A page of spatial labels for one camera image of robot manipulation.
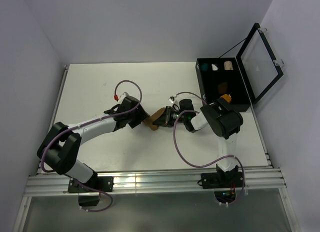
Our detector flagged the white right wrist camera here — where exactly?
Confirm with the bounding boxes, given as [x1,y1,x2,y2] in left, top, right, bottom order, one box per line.
[168,96,180,111]

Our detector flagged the dark brown striped-cuff sock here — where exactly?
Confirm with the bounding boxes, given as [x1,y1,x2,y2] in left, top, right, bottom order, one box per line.
[217,82,228,95]

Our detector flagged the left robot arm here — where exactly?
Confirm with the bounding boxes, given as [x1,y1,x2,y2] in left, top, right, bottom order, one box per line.
[37,95,150,191]

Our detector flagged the mustard yellow striped-cuff sock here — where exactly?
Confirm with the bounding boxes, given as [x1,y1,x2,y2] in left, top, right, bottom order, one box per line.
[220,94,232,103]

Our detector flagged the aluminium front frame rails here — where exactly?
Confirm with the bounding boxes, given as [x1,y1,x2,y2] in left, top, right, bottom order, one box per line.
[23,167,287,197]

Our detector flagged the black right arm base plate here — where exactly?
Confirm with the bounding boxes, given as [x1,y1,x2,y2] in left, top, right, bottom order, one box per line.
[197,172,244,189]

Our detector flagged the glass box lid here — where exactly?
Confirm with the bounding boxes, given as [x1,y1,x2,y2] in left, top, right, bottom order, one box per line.
[236,23,284,104]

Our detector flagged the tan ribbed sock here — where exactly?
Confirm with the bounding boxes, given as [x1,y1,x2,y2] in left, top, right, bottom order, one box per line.
[143,107,165,131]

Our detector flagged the teal rolled sock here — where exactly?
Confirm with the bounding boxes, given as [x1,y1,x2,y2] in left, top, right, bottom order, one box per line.
[200,63,209,71]

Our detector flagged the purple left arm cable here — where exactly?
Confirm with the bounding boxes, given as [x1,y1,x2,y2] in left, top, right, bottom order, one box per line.
[40,80,143,173]

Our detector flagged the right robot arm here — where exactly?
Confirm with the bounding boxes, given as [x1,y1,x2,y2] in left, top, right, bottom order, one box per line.
[152,94,243,187]

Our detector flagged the aluminium table edge rail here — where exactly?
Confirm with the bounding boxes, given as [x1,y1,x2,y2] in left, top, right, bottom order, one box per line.
[36,64,71,176]

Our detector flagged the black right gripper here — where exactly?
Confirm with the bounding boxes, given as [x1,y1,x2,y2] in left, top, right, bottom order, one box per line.
[153,107,187,128]

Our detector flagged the white rolled sock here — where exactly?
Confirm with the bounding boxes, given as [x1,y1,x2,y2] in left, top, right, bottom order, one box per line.
[211,64,218,71]

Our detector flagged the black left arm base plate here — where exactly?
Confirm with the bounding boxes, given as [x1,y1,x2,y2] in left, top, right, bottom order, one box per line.
[67,176,114,193]

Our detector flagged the black storage box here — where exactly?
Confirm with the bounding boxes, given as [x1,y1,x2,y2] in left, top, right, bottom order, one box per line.
[195,58,251,112]

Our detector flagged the beige rolled sock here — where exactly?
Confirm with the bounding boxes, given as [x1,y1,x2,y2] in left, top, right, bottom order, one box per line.
[224,61,234,71]

